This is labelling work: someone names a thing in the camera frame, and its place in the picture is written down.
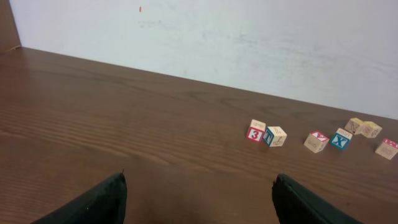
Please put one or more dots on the yellow-edged wooden block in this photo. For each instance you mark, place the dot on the yellow-edged wooden block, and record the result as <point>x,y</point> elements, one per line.
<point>371,129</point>

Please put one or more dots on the wooden block teal side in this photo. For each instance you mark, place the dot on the wooden block teal side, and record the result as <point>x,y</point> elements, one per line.
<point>274,136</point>

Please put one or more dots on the wooden block red A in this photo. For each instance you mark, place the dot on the wooden block red A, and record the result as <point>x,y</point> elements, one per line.
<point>316,141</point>

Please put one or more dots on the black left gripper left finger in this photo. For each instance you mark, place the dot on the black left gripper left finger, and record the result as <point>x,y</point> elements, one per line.
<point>104,203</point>

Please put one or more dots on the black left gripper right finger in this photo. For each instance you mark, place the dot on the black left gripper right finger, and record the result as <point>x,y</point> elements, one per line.
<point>296,204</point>

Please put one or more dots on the wooden block red M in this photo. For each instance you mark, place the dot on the wooden block red M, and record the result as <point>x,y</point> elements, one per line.
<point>387,149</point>

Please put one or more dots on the wooden block red 3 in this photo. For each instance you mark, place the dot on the wooden block red 3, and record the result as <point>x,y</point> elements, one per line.
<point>256,130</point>

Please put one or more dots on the wooden block blue X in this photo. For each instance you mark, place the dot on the wooden block blue X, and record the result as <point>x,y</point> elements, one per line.
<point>341,138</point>

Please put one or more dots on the plain wooden block left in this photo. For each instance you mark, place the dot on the plain wooden block left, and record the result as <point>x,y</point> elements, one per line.
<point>355,126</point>

